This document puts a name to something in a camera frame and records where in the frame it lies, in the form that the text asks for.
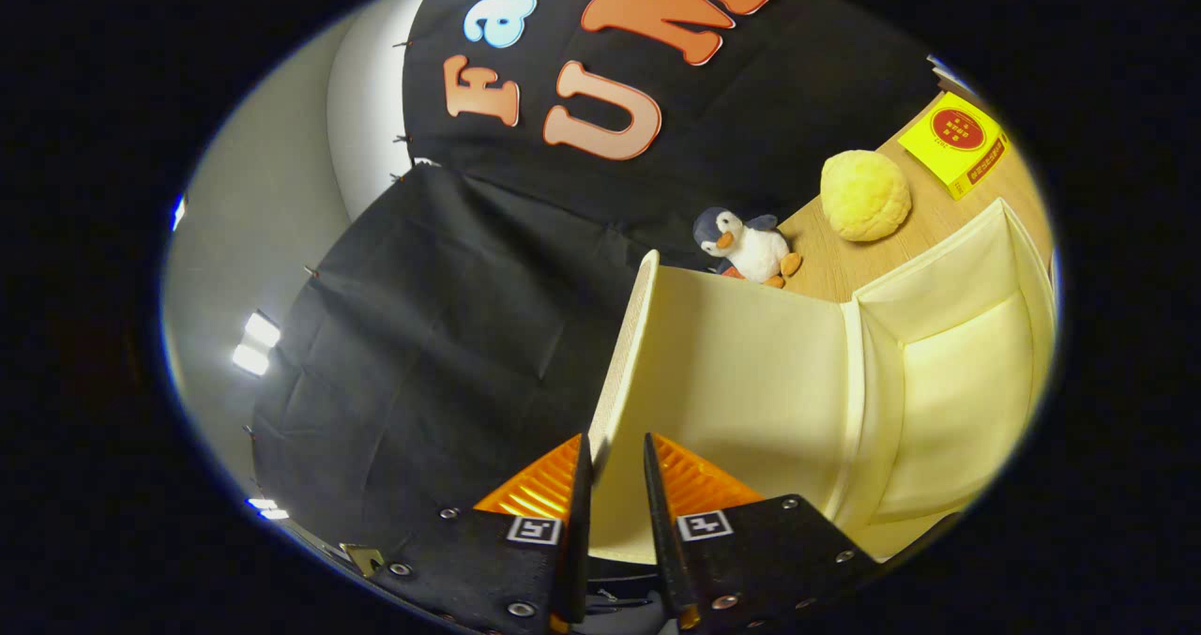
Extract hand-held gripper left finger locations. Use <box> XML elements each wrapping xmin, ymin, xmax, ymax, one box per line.
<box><xmin>371</xmin><ymin>431</ymin><xmax>594</xmax><ymax>635</ymax></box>

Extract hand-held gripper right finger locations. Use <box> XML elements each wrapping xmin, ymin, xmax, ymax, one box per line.
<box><xmin>642</xmin><ymin>431</ymin><xmax>883</xmax><ymax>631</ymax></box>

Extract cream fabric storage box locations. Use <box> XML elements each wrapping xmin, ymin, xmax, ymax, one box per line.
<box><xmin>586</xmin><ymin>197</ymin><xmax>1057</xmax><ymax>566</ymax></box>

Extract penguin plush toy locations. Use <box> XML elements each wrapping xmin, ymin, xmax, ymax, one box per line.
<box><xmin>692</xmin><ymin>206</ymin><xmax>804</xmax><ymax>290</ymax></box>

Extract ceiling light panel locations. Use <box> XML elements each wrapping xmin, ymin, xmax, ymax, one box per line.
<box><xmin>232</xmin><ymin>311</ymin><xmax>282</xmax><ymax>378</ymax></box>

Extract yellow round bread toy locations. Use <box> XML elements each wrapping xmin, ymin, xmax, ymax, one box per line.
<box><xmin>820</xmin><ymin>149</ymin><xmax>913</xmax><ymax>243</ymax></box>

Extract yellow book with red circle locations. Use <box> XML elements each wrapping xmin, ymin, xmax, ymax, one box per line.
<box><xmin>897</xmin><ymin>91</ymin><xmax>1011</xmax><ymax>202</ymax></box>

